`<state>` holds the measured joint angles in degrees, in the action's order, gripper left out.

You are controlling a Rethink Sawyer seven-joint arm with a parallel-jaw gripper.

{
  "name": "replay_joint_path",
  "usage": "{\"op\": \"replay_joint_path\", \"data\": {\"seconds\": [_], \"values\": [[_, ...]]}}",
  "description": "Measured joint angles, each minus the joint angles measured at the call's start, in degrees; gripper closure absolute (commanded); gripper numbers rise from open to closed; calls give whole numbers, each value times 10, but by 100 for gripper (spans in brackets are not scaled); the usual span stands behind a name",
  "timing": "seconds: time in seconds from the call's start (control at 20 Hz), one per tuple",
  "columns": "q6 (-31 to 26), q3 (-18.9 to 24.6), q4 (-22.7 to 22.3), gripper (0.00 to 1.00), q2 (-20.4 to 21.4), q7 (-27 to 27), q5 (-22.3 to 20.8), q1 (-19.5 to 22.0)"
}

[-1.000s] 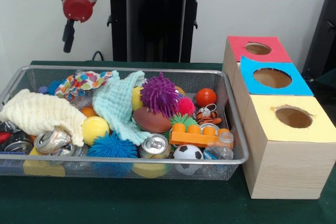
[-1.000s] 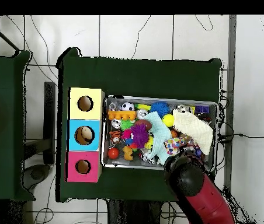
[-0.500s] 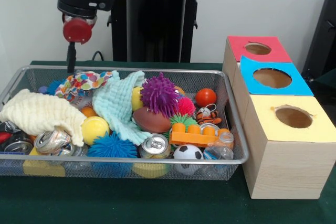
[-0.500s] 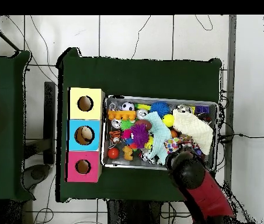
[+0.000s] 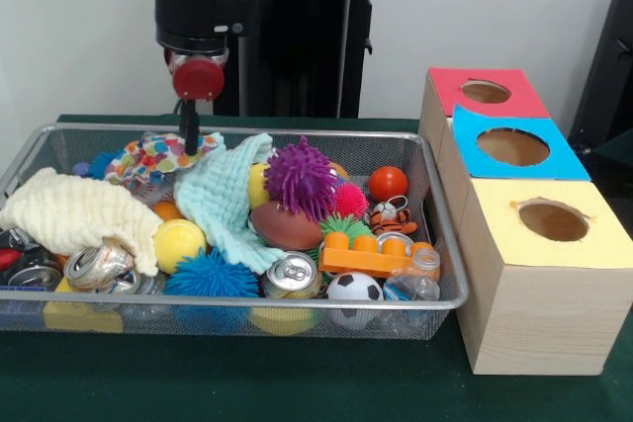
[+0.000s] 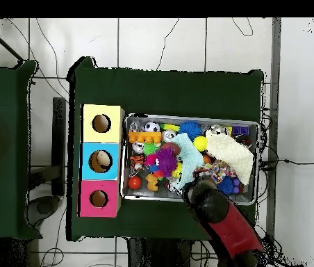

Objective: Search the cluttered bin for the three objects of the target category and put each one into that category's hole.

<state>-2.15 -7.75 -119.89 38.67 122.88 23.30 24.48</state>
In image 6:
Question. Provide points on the light teal waffle cloth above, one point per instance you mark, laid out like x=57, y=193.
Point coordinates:
x=189, y=158

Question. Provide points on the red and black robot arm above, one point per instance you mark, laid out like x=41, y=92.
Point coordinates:
x=234, y=233

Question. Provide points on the wooden box with three holes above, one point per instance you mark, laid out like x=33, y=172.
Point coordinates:
x=101, y=137

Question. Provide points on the purple spiky rubber ball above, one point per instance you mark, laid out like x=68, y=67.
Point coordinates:
x=166, y=161

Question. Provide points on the brown toy football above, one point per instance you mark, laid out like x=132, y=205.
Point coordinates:
x=174, y=148

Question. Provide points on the orange toy building block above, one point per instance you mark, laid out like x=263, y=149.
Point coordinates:
x=143, y=137

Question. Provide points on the black and white soccer ball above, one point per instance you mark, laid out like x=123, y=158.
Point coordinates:
x=152, y=127

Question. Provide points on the blue spiky rubber ball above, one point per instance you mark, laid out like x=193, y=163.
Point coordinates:
x=226, y=186
x=190, y=129

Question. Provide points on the red smooth ball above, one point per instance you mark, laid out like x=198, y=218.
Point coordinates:
x=134, y=183

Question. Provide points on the yellow smooth ball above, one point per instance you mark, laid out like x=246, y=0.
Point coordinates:
x=200, y=143

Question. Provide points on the cream waffle cloth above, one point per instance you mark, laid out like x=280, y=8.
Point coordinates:
x=229, y=153

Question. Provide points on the grey stand base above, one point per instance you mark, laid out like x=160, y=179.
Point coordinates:
x=44, y=207

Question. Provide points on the dark green side table cloth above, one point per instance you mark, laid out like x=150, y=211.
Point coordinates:
x=4, y=97

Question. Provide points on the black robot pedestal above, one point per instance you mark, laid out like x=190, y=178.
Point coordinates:
x=151, y=256

